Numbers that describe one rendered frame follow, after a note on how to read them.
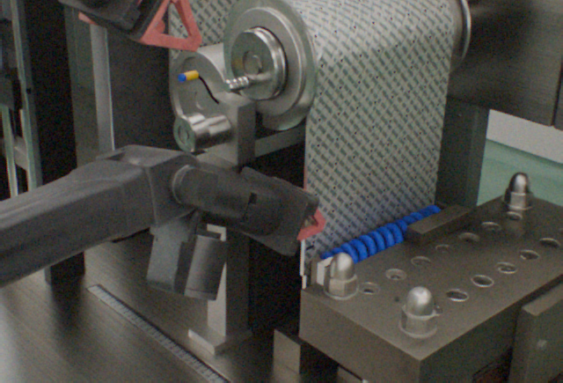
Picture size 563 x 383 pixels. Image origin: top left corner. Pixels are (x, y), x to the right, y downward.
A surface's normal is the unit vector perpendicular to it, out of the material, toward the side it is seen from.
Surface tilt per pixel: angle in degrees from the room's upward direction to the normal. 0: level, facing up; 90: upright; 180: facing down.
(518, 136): 90
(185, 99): 90
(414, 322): 90
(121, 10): 50
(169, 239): 65
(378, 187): 90
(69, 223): 77
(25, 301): 0
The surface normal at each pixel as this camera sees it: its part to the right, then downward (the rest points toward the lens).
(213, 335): 0.03, -0.91
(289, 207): -0.63, -0.21
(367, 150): 0.68, 0.32
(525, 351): -0.73, 0.25
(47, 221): 0.77, 0.07
